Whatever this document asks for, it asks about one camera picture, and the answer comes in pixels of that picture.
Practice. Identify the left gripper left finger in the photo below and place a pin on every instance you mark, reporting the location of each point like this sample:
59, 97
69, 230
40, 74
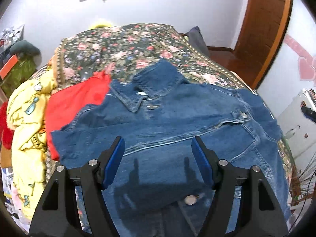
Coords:
57, 214

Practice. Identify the green box with orange lid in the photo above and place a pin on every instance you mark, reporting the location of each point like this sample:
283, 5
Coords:
15, 72

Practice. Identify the red fluffy fabric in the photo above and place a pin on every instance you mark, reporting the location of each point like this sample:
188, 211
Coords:
6, 133

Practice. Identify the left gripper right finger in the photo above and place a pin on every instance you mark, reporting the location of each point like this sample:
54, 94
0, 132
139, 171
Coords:
244, 203

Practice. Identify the blue jeans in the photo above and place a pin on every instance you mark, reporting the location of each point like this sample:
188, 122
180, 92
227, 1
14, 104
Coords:
197, 202

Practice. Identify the white cabinet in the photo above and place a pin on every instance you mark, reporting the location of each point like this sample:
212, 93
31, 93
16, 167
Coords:
299, 131

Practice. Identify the yellow cartoon print blanket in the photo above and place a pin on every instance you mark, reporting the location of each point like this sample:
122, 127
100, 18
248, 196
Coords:
26, 117

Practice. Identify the floral bedspread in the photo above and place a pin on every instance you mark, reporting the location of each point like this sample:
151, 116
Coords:
124, 51

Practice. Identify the red garment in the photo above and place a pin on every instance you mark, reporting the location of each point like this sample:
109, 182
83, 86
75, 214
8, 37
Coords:
63, 105

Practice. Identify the pink heart wall decoration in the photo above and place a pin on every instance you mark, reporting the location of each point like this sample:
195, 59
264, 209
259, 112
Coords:
306, 62

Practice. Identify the brown wooden door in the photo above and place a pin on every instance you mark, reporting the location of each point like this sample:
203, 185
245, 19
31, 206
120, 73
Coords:
262, 32

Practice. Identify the dark grey bag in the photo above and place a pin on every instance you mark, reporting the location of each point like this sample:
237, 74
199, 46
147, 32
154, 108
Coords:
197, 41

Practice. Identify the blue denim jacket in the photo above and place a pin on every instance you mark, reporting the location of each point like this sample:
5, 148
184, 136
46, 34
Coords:
158, 114

